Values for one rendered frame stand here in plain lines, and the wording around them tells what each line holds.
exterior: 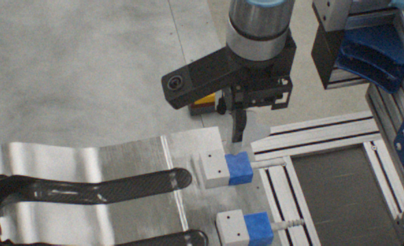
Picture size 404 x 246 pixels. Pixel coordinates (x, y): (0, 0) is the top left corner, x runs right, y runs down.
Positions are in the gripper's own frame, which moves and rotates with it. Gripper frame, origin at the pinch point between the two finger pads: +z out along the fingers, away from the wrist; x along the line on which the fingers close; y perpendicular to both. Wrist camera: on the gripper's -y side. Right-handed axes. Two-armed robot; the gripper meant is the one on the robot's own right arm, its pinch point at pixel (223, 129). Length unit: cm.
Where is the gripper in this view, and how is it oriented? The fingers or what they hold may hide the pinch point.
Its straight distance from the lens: 128.6
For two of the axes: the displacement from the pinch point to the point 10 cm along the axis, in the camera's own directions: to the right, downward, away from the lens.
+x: -2.3, -8.2, 5.3
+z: -0.7, 5.5, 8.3
